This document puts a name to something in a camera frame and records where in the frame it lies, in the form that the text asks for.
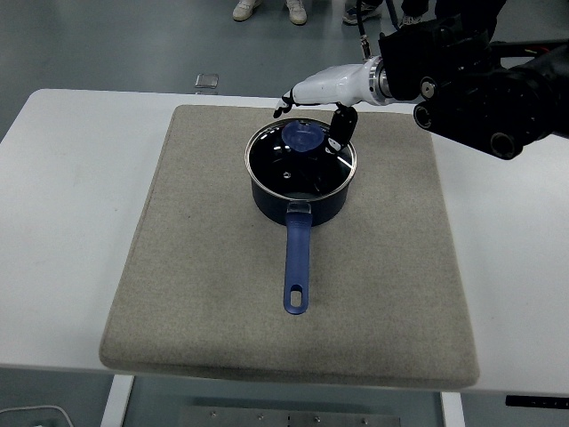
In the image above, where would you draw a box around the dark blue pot long handle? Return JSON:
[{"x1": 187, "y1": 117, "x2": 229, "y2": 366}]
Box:
[{"x1": 247, "y1": 164, "x2": 352, "y2": 317}]

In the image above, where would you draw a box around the white table leg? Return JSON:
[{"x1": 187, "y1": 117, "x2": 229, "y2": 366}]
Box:
[
  {"x1": 100, "y1": 375, "x2": 135, "y2": 427},
  {"x1": 439, "y1": 391, "x2": 466, "y2": 427}
]

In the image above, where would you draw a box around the black table control panel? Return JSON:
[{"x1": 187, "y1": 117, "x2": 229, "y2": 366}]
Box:
[{"x1": 505, "y1": 394, "x2": 569, "y2": 408}]

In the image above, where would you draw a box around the glass pot lid blue knob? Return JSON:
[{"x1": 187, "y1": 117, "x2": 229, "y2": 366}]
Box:
[{"x1": 243, "y1": 118, "x2": 357, "y2": 202}]

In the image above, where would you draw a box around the white cable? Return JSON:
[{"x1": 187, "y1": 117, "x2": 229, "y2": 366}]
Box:
[{"x1": 0, "y1": 405, "x2": 72, "y2": 427}]

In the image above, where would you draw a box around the metal floor socket plate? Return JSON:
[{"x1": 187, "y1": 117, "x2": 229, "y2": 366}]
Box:
[{"x1": 194, "y1": 72, "x2": 220, "y2": 93}]

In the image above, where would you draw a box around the beige grey fabric mat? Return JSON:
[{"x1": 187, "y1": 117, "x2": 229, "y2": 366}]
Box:
[{"x1": 97, "y1": 104, "x2": 480, "y2": 392}]

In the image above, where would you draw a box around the grey metal plate with screws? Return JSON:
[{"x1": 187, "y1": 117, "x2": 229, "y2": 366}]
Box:
[{"x1": 177, "y1": 405, "x2": 404, "y2": 427}]

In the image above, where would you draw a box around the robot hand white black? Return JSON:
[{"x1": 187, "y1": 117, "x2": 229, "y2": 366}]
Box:
[{"x1": 272, "y1": 63, "x2": 373, "y2": 156}]

